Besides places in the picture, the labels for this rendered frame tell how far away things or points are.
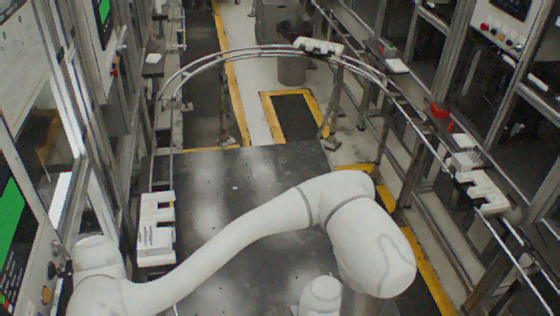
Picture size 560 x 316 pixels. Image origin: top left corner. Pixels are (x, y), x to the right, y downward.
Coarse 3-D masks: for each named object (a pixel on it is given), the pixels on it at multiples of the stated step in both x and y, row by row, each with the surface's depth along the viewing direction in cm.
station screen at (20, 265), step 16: (0, 176) 59; (0, 192) 59; (16, 224) 63; (32, 224) 69; (16, 240) 62; (32, 240) 68; (16, 256) 61; (0, 272) 56; (16, 272) 61; (0, 288) 55; (16, 288) 60; (0, 304) 54
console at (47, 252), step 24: (0, 120) 65; (0, 144) 64; (0, 168) 61; (24, 192) 72; (48, 240) 81; (48, 264) 78; (24, 288) 67; (48, 288) 75; (24, 312) 66; (48, 312) 76
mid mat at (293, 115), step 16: (272, 96) 403; (288, 96) 404; (304, 96) 405; (272, 112) 381; (288, 112) 381; (304, 112) 382; (320, 112) 385; (272, 128) 361; (288, 128) 361; (304, 128) 362
